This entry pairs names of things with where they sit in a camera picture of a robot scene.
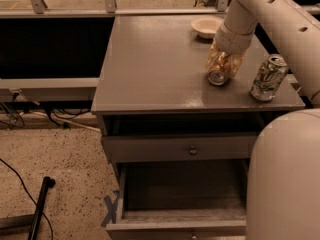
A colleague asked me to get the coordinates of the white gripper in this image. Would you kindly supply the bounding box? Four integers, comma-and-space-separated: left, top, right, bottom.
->
205, 23, 253, 78

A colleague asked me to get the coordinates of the orange soda can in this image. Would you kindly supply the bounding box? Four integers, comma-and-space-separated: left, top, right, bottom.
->
208, 62, 230, 86

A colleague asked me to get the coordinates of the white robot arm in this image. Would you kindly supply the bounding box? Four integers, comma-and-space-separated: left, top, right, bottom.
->
206, 0, 320, 240

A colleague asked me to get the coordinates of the white green soda can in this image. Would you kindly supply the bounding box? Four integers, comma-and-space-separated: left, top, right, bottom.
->
250, 54, 288, 102

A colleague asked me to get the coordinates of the grey wooden drawer cabinet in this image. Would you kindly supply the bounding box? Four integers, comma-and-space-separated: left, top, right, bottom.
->
91, 14, 306, 240

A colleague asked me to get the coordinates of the grey upper drawer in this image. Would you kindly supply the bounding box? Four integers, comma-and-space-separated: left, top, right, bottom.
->
101, 133, 257, 163

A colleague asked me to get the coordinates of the open grey lower drawer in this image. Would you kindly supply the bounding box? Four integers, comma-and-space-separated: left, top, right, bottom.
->
106, 159, 248, 240

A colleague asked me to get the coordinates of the white paper bowl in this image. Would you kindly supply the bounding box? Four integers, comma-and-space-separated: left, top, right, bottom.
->
191, 16, 223, 39

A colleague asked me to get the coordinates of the grey metal railing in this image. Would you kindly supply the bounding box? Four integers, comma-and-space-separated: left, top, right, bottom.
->
0, 0, 320, 18

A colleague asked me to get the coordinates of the black metal stand leg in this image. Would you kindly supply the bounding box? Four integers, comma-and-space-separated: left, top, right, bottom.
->
28, 176, 55, 240

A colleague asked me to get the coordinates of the black floor cable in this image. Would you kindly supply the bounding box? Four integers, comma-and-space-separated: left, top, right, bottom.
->
0, 157, 55, 240

